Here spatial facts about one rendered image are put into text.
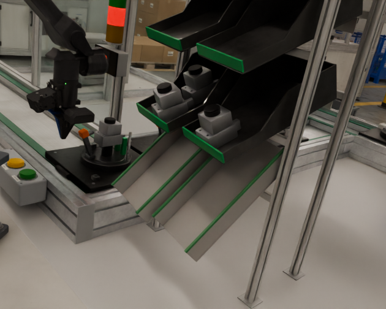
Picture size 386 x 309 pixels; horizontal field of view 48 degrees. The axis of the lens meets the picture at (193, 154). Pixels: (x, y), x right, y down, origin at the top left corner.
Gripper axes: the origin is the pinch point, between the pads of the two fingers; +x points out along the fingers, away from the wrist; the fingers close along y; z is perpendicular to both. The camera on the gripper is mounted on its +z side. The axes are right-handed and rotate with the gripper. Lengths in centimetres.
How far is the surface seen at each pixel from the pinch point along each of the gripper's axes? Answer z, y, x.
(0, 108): -8, -64, 18
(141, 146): -29.0, -5.4, 12.3
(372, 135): -138, 19, 13
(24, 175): 9.5, 0.0, 11.7
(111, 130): -12.6, 2.0, 2.0
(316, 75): -19, 53, -27
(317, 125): -135, -7, 18
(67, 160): -3.8, -4.4, 12.0
